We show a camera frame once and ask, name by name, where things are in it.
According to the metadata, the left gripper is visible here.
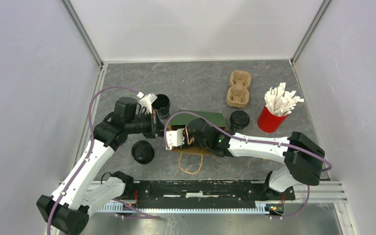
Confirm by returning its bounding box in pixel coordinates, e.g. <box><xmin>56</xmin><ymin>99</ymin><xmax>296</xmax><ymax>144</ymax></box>
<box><xmin>126</xmin><ymin>110</ymin><xmax>167</xmax><ymax>139</ymax></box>

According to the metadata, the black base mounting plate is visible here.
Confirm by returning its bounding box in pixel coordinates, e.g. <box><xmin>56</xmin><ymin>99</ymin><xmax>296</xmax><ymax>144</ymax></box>
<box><xmin>133</xmin><ymin>180</ymin><xmax>296</xmax><ymax>209</ymax></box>

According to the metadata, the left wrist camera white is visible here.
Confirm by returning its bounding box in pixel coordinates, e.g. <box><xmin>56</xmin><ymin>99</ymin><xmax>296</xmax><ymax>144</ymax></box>
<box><xmin>137</xmin><ymin>92</ymin><xmax>157</xmax><ymax>114</ymax></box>

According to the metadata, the slotted cable duct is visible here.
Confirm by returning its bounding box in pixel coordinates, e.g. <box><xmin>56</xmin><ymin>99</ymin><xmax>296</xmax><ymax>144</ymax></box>
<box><xmin>97</xmin><ymin>201</ymin><xmax>284</xmax><ymax>216</ymax></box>

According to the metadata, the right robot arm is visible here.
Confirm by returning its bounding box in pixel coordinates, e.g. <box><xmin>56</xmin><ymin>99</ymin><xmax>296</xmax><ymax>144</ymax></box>
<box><xmin>187</xmin><ymin>118</ymin><xmax>325</xmax><ymax>200</ymax></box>

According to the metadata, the white paper stick bundle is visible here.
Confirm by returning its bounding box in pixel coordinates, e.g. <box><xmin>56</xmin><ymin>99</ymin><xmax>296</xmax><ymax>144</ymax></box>
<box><xmin>264</xmin><ymin>82</ymin><xmax>305</xmax><ymax>117</ymax></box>

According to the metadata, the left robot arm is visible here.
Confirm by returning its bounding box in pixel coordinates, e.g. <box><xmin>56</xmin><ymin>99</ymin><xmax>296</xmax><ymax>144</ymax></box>
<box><xmin>37</xmin><ymin>94</ymin><xmax>165</xmax><ymax>235</ymax></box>

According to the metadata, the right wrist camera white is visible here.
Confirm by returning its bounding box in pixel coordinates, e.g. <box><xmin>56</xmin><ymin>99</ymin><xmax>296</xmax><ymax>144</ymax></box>
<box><xmin>165</xmin><ymin>128</ymin><xmax>185</xmax><ymax>150</ymax></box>

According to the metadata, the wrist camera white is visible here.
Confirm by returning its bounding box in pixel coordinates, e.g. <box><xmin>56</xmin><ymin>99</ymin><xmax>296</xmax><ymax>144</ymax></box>
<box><xmin>165</xmin><ymin>128</ymin><xmax>185</xmax><ymax>150</ymax></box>
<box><xmin>137</xmin><ymin>92</ymin><xmax>157</xmax><ymax>114</ymax></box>

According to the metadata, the green paper bag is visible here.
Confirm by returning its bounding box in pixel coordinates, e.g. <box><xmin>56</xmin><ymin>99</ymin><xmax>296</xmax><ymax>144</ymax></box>
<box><xmin>166</xmin><ymin>110</ymin><xmax>227</xmax><ymax>176</ymax></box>

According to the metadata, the black coffee cup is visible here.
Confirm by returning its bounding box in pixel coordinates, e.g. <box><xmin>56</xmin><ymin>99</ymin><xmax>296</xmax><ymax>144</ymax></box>
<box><xmin>152</xmin><ymin>94</ymin><xmax>170</xmax><ymax>119</ymax></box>
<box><xmin>230</xmin><ymin>110</ymin><xmax>250</xmax><ymax>132</ymax></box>

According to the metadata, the cardboard two-cup carrier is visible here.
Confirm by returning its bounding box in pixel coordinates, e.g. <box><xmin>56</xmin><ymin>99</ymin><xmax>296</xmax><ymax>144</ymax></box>
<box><xmin>226</xmin><ymin>70</ymin><xmax>252</xmax><ymax>108</ymax></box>

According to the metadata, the red cup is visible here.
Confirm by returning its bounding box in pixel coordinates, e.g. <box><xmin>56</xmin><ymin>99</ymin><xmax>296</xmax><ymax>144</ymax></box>
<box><xmin>257</xmin><ymin>106</ymin><xmax>288</xmax><ymax>133</ymax></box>

